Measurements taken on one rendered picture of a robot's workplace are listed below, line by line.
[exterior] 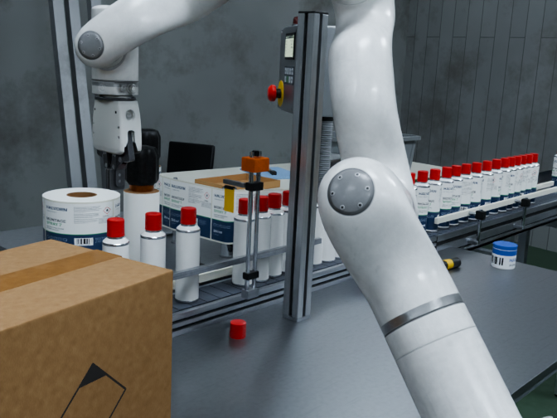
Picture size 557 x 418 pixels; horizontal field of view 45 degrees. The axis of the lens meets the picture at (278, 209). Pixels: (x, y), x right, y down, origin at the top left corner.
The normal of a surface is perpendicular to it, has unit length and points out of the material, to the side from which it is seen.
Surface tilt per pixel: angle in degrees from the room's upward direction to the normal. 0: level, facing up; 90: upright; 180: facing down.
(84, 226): 90
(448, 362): 63
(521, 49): 90
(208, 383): 0
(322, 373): 0
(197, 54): 90
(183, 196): 90
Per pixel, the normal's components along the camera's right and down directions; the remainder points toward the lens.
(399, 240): 0.14, 0.25
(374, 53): 0.32, -0.24
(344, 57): -0.61, -0.16
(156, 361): 0.85, 0.15
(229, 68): 0.65, 0.19
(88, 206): 0.44, 0.21
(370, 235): -0.09, 0.39
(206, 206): -0.63, 0.14
